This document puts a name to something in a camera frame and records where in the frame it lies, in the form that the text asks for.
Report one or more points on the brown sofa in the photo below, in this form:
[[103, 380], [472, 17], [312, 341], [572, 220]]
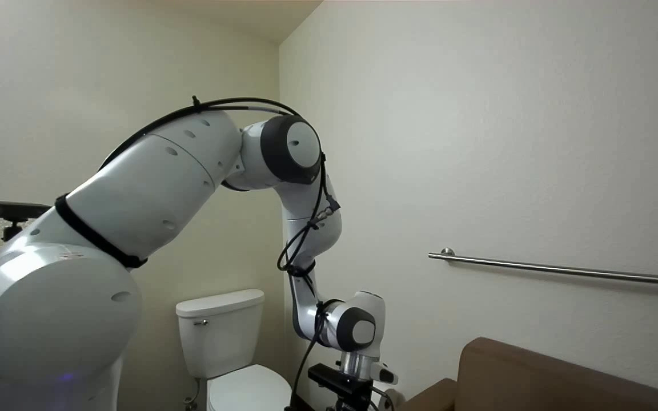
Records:
[[541, 380]]

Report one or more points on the metal wall grab bar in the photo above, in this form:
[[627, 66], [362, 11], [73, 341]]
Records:
[[565, 267]]

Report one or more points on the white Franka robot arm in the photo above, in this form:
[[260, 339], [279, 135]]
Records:
[[138, 206]]

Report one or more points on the black camera on stand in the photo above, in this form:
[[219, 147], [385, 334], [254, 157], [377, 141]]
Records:
[[5, 211]]

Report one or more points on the white toilet paper roll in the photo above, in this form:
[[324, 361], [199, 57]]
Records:
[[393, 399]]

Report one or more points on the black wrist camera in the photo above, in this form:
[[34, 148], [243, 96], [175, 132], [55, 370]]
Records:
[[331, 377]]

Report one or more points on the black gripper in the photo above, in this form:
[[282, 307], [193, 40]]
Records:
[[360, 396]]

